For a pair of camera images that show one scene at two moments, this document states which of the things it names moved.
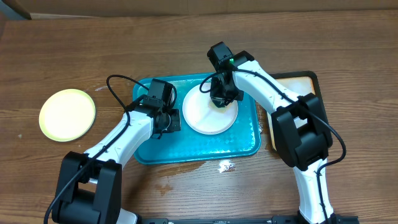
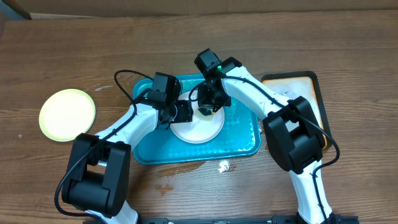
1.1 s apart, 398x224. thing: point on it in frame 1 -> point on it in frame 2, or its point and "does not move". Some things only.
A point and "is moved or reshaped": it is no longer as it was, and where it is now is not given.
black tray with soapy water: (300, 83) does not move
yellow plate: (67, 115) does not move
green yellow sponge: (229, 108) is moved or reshaped
